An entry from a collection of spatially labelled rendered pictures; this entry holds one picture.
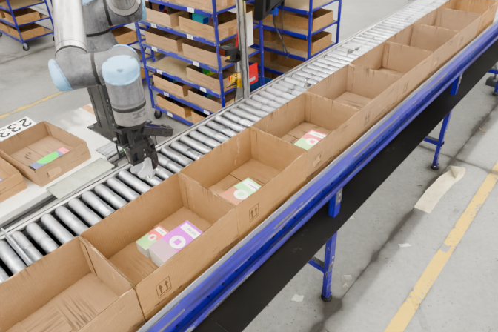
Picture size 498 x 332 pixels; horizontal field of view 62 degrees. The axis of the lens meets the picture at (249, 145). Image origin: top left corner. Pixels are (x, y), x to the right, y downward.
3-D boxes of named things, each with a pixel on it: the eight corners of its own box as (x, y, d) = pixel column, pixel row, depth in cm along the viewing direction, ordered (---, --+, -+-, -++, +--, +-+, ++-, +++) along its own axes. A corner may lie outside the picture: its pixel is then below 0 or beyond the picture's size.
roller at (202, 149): (185, 139, 229) (184, 132, 227) (256, 177, 200) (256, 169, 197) (178, 144, 226) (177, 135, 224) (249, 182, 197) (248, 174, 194)
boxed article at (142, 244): (138, 250, 141) (135, 241, 138) (161, 233, 147) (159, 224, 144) (147, 259, 138) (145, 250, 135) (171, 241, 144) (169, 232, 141)
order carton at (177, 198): (184, 205, 159) (177, 170, 150) (239, 243, 142) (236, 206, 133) (93, 270, 136) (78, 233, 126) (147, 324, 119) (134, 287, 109)
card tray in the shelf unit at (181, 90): (153, 84, 370) (151, 74, 364) (179, 72, 388) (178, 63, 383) (183, 97, 347) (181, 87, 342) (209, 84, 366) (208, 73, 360)
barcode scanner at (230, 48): (217, 63, 240) (217, 45, 235) (231, 59, 248) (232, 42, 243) (225, 66, 236) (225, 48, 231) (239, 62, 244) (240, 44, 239)
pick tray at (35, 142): (50, 135, 230) (44, 119, 225) (92, 157, 211) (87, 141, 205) (0, 161, 212) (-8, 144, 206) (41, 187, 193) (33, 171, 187)
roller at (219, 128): (210, 124, 241) (210, 117, 238) (281, 158, 211) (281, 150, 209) (204, 128, 238) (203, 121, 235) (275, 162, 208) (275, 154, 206)
